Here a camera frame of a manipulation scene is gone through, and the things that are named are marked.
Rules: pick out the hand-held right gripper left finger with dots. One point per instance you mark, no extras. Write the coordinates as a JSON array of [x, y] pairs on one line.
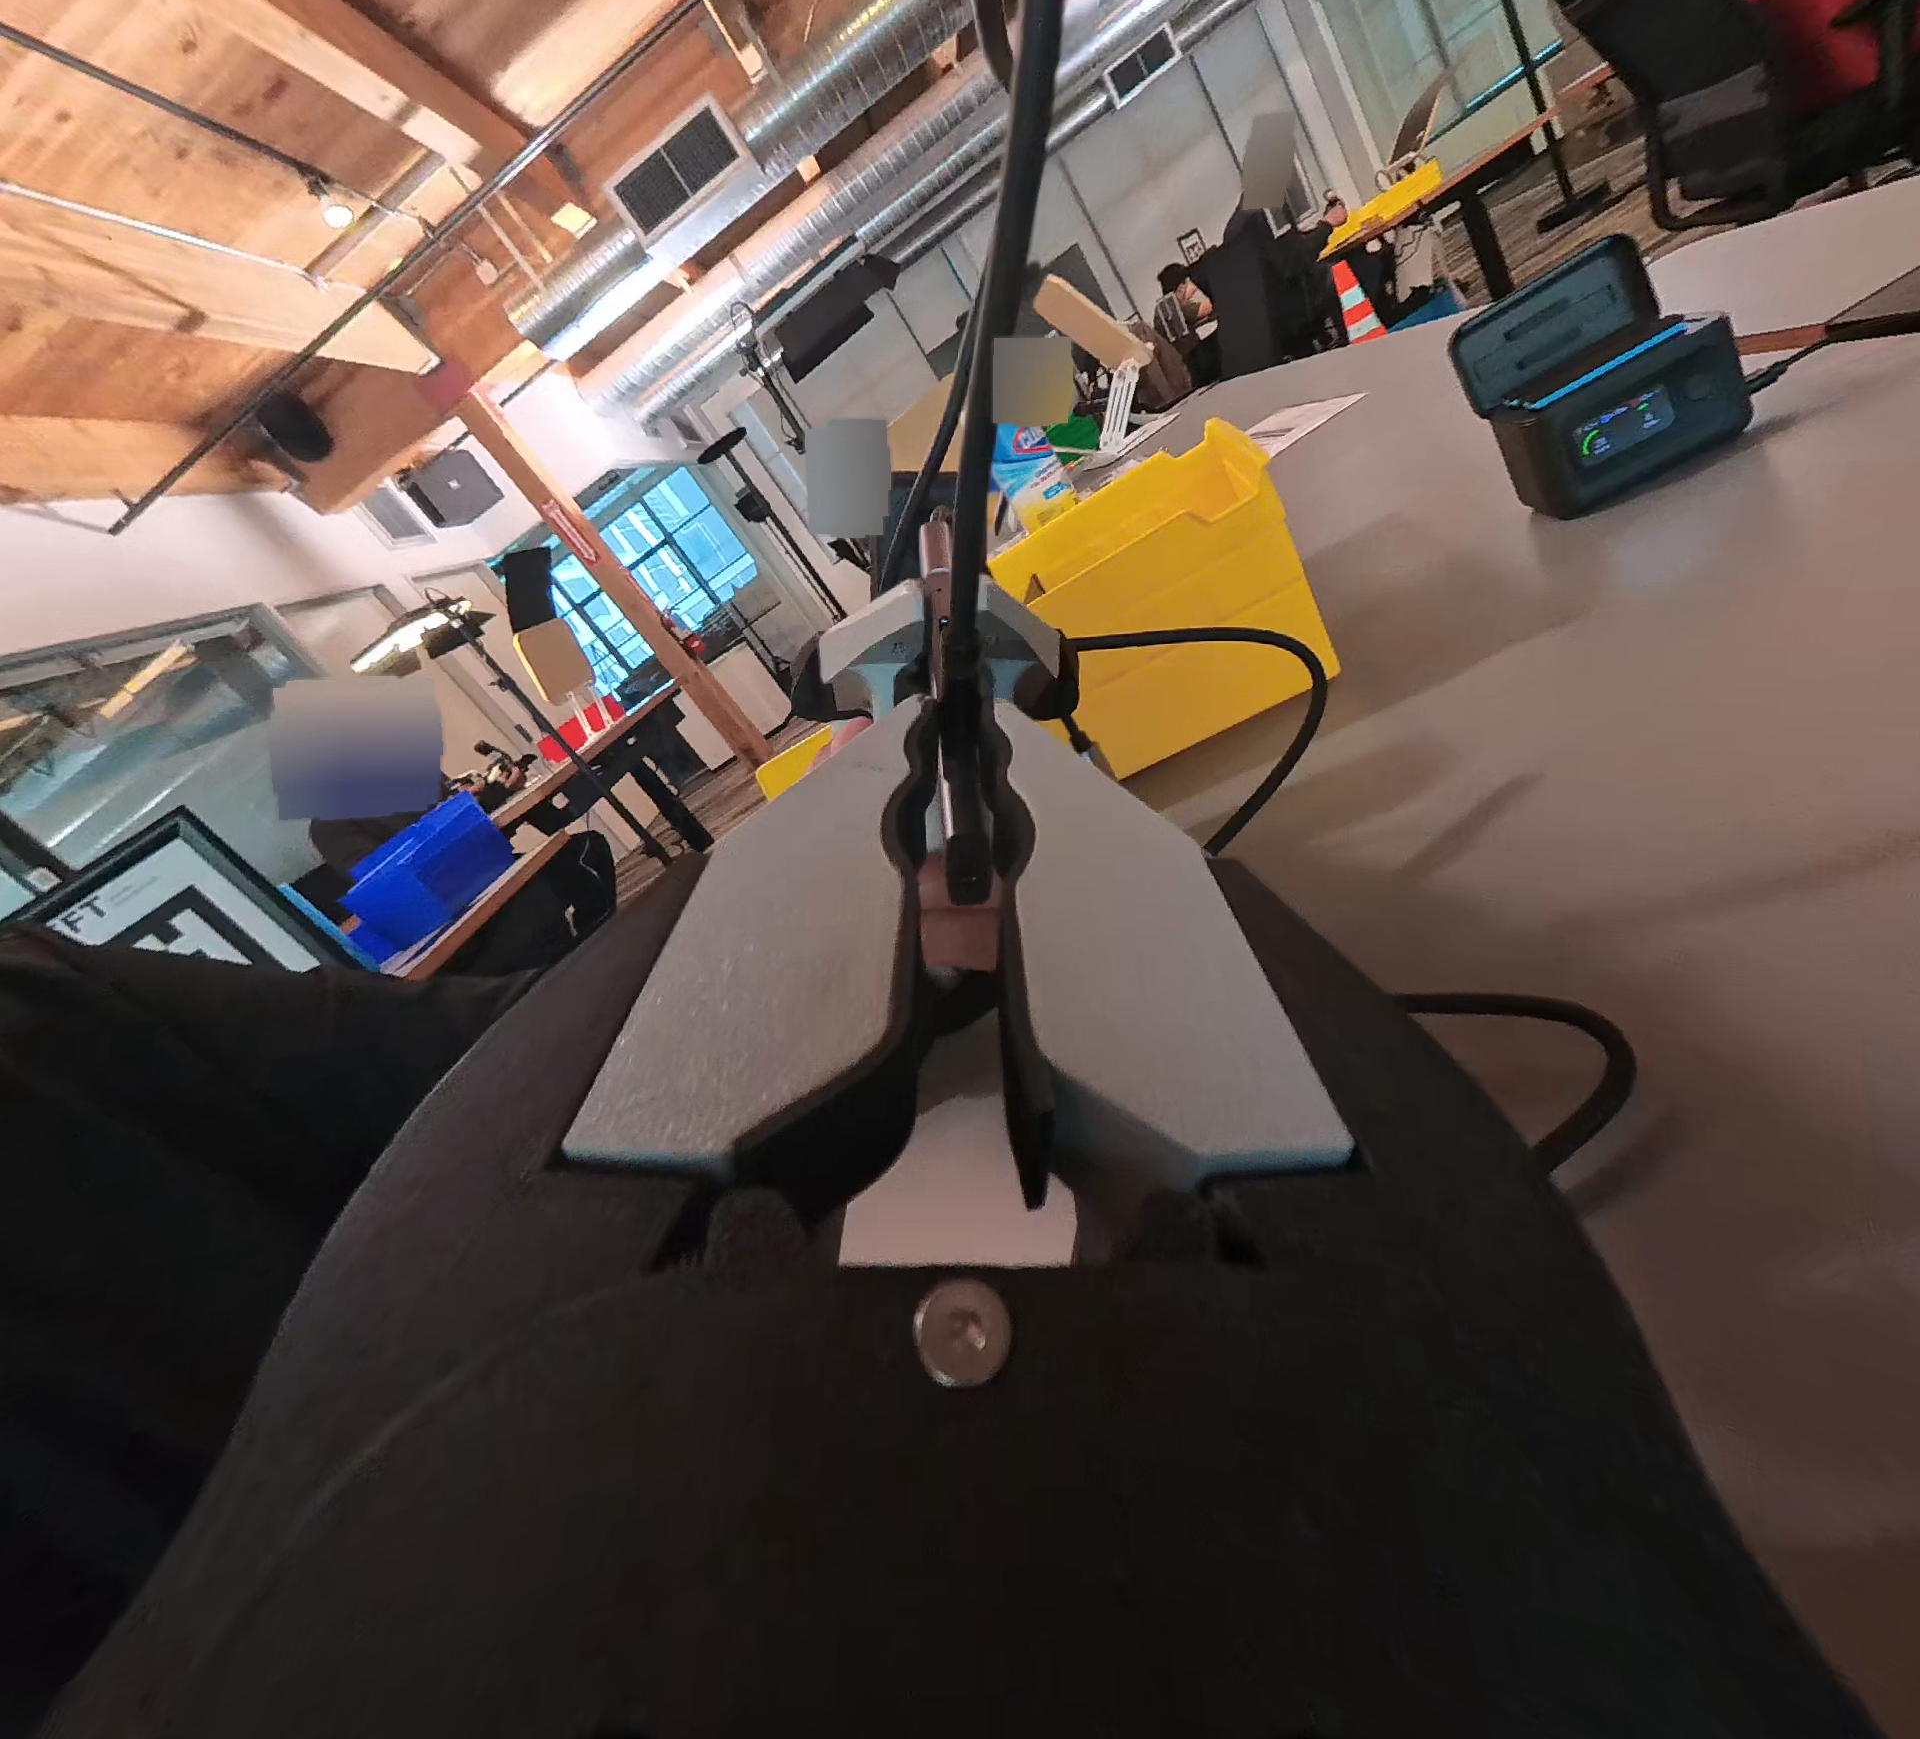
[[750, 989]]

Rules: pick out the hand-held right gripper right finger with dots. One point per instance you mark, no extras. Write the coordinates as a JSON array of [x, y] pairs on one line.
[[1172, 989]]

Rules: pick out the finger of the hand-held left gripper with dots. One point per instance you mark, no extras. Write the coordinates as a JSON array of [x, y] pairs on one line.
[[871, 644], [1023, 639]]

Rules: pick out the yellow plastic bin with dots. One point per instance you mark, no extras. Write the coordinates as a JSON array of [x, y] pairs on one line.
[[1187, 601]]

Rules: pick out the blue storage bins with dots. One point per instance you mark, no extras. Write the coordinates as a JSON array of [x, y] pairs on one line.
[[422, 874]]

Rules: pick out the orange traffic cone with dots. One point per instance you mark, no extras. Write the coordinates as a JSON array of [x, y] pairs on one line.
[[1357, 307]]

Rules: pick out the black and white marker board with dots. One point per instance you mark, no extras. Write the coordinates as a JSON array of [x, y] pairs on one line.
[[179, 914]]

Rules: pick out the blue and black device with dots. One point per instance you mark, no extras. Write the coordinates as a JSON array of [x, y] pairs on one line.
[[1621, 404]]

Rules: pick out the black office chair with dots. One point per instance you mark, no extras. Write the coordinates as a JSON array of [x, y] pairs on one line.
[[1681, 45]]

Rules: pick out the silver ventilation duct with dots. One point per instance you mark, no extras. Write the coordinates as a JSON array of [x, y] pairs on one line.
[[871, 76]]

